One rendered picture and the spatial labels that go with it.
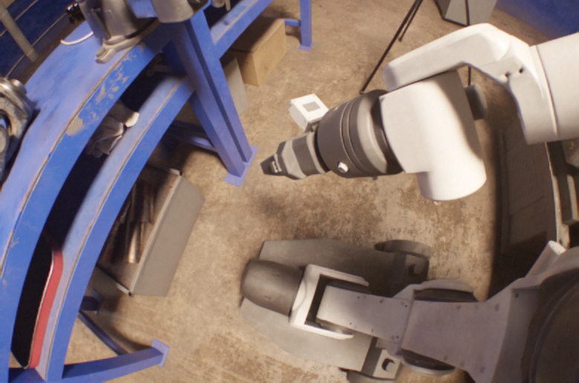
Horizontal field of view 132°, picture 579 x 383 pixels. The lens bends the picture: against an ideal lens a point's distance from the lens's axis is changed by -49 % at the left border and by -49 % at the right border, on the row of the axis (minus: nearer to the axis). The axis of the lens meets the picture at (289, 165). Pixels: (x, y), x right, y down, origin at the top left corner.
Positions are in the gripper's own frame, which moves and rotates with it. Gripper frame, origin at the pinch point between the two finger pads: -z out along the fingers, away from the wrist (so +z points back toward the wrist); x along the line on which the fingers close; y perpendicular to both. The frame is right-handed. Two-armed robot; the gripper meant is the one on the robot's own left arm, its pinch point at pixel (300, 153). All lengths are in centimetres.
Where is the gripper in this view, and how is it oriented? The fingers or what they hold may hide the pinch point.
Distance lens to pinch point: 39.1
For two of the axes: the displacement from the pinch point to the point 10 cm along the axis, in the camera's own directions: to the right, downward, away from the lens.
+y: -3.6, -9.3, -1.0
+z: 4.7, -0.9, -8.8
